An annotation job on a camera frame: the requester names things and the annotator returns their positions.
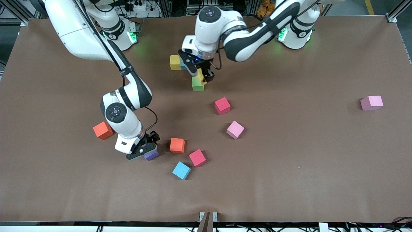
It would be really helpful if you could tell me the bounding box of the purple foam cube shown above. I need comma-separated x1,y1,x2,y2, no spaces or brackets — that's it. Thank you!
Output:
143,149,159,161

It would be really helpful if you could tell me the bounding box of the white power strip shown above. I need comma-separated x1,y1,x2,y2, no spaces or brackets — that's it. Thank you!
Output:
125,1,148,12

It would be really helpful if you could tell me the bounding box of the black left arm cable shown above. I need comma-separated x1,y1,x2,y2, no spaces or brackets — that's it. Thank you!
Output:
211,48,223,71

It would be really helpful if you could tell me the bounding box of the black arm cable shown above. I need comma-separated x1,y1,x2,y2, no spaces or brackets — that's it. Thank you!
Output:
211,48,223,71
143,106,158,132

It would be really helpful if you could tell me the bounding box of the yellow foam cube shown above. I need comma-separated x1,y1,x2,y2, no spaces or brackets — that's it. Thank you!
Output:
196,68,208,86
170,55,182,71

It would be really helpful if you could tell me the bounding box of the silver metal bracket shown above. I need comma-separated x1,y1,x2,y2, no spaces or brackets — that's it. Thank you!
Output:
199,212,218,223

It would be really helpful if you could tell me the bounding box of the brown camera post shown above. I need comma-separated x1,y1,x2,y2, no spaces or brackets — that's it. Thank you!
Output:
196,212,212,232

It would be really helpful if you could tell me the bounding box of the red foam cube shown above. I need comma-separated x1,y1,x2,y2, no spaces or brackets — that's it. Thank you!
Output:
214,97,231,115
189,149,207,168

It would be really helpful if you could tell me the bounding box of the orange foam cube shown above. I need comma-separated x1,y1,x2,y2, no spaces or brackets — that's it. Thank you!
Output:
93,121,114,140
169,138,185,154

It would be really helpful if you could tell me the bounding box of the green foam cube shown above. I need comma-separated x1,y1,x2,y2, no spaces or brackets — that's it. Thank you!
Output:
192,77,205,92

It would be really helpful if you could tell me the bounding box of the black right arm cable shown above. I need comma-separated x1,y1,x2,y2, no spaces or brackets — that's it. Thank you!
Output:
143,106,158,132

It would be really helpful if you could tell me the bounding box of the pink foam cube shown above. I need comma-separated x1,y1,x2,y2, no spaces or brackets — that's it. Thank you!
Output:
360,95,384,111
226,121,245,140

